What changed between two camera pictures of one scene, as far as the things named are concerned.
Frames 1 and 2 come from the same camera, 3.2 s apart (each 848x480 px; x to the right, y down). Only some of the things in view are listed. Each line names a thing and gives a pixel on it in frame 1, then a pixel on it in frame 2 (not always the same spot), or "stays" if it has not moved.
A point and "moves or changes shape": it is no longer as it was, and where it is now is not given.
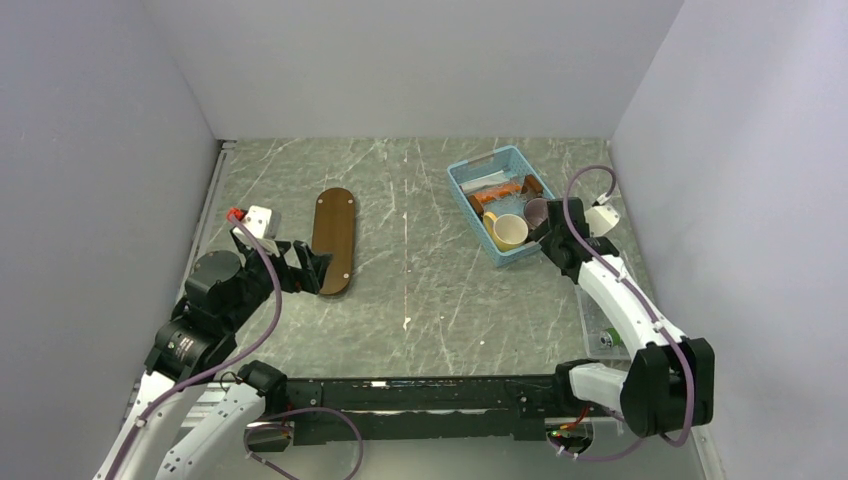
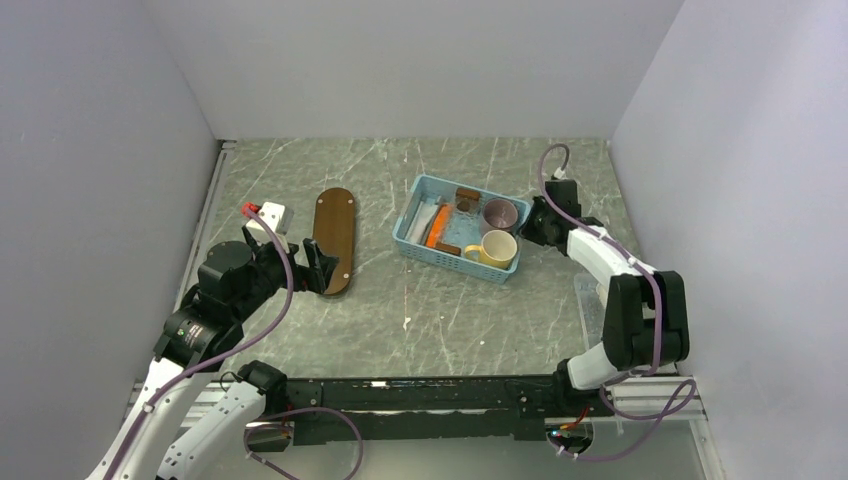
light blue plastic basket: x=509 y=159 -> x=425 y=186
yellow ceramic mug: x=507 y=231 -> x=497 y=249
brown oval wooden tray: x=334 y=218 stays
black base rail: x=429 y=409 stays
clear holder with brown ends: x=485 y=200 -> x=461 y=222
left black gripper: x=312 y=269 stays
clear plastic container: x=602 y=333 stays
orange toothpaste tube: x=492 y=194 -> x=439 y=225
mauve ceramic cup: x=536 y=211 moves or changes shape
